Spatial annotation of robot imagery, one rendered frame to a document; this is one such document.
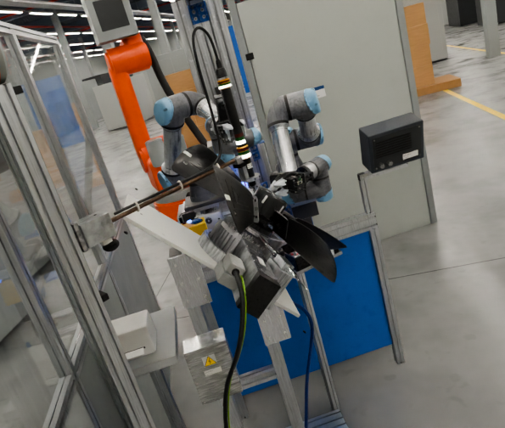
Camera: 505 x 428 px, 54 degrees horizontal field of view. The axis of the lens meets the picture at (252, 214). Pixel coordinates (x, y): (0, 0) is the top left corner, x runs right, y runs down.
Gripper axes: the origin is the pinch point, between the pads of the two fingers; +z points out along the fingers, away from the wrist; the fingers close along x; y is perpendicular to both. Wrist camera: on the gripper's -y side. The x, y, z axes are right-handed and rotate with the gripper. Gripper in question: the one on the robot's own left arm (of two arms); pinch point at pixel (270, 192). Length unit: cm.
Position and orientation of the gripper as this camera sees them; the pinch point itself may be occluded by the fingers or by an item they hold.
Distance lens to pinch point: 193.2
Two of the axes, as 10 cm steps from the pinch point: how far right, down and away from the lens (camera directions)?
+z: -6.6, 4.1, -6.3
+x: 1.9, 9.0, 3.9
